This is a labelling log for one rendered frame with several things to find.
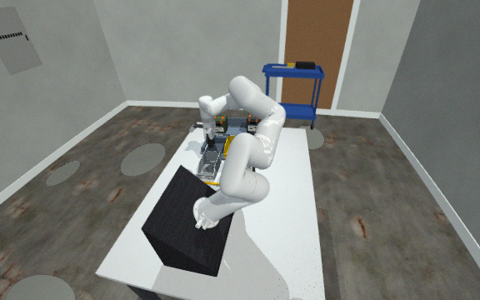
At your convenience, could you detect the olive green case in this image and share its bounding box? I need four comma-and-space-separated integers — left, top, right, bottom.
215, 115, 228, 133

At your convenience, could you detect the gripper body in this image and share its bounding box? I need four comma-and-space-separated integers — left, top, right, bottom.
202, 121, 217, 140

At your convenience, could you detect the yellow open bin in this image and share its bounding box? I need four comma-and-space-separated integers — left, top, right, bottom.
223, 136, 235, 158

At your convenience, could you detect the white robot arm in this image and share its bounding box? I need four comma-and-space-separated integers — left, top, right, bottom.
193, 76, 286, 230

